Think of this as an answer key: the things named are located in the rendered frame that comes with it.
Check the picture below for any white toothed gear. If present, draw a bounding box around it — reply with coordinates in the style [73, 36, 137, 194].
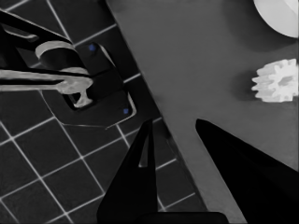
[250, 58, 298, 104]

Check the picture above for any dark robot body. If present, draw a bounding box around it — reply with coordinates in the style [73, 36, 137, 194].
[0, 8, 138, 130]

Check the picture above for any large thick white disc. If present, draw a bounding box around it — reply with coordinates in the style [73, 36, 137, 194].
[252, 0, 299, 39]

